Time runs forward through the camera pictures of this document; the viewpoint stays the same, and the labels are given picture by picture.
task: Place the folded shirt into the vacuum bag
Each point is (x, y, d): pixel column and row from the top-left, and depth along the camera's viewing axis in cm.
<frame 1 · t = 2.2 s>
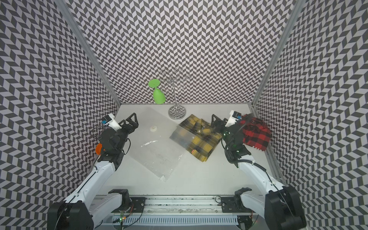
left hand: (131, 117, 78), fingers open
right hand: (216, 119, 79), fingers open
clear plastic vacuum bag: (157, 142, 98), on the table
yellow plaid folded shirt: (200, 139, 97), point 3 cm above the table
red plaid folded shirt: (256, 133, 97), point 5 cm above the table
green plastic wine glass: (159, 97, 96), point 22 cm above the table
white bag valve: (153, 128, 104), point 2 cm above the table

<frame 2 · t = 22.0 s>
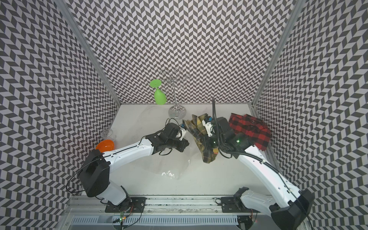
left hand: (187, 145, 82), fingers closed
right hand: (203, 142, 72), fingers closed
yellow plaid folded shirt: (195, 124, 74), point 28 cm above the table
clear plastic cup: (107, 134, 101), point 2 cm above the table
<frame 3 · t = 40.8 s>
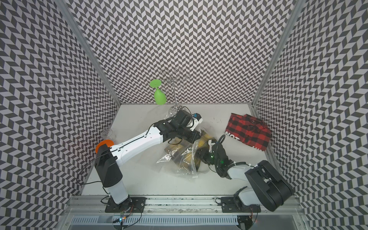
left hand: (199, 138, 76), fingers closed
right hand: (194, 154, 86), fingers open
yellow plaid folded shirt: (187, 154, 78), point 14 cm above the table
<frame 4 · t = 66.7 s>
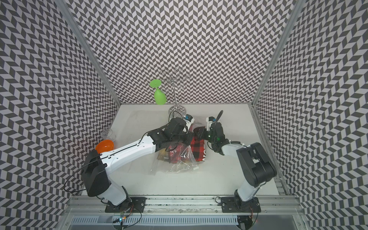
left hand: (193, 136, 78), fingers closed
right hand: (195, 132, 91), fingers open
red plaid folded shirt: (194, 150, 86), point 8 cm above the table
